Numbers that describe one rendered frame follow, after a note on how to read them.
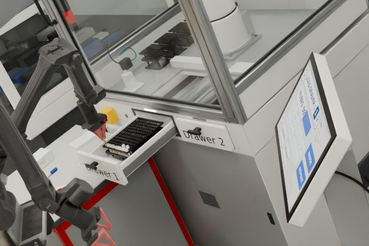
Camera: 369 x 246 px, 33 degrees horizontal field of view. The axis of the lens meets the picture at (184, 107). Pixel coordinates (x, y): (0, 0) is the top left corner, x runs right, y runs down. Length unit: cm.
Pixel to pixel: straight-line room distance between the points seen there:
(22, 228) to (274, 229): 105
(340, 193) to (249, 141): 53
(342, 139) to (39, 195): 86
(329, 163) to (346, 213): 37
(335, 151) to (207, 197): 128
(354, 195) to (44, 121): 189
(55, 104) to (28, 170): 160
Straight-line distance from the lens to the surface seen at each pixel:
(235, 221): 286
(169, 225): 311
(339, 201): 201
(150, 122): 274
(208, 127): 247
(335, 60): 276
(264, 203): 260
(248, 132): 238
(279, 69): 248
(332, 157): 170
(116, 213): 289
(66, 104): 345
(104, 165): 259
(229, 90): 228
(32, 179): 186
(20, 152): 182
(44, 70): 218
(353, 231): 210
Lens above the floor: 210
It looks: 26 degrees down
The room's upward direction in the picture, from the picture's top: 23 degrees counter-clockwise
